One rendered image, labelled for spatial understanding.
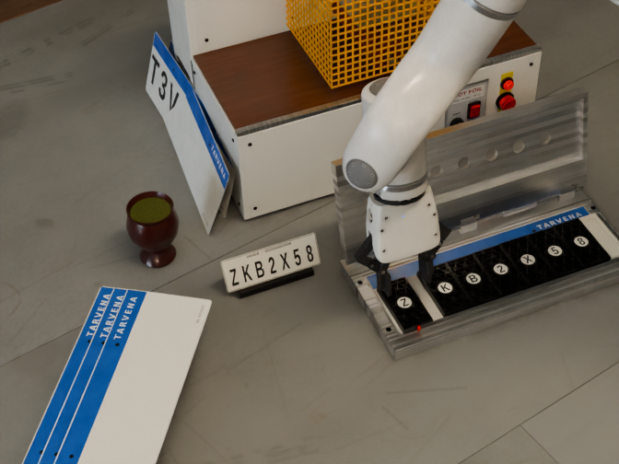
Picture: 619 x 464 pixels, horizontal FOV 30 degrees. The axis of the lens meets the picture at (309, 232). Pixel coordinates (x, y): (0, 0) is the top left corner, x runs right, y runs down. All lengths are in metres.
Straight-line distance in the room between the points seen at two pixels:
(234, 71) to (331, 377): 0.55
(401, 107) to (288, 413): 0.49
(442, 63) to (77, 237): 0.77
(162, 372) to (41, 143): 0.69
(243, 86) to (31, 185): 0.43
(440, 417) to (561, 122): 0.54
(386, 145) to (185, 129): 0.66
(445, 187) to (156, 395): 0.58
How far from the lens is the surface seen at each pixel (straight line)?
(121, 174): 2.08
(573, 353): 1.79
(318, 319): 1.80
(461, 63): 1.47
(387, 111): 1.47
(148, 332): 1.67
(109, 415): 1.58
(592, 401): 1.74
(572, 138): 1.94
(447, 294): 1.80
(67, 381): 1.63
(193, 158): 2.02
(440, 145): 1.82
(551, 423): 1.70
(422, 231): 1.67
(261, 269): 1.83
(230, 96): 1.90
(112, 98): 2.25
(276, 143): 1.86
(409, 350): 1.75
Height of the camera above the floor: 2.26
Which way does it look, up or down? 45 degrees down
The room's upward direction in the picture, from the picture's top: 2 degrees counter-clockwise
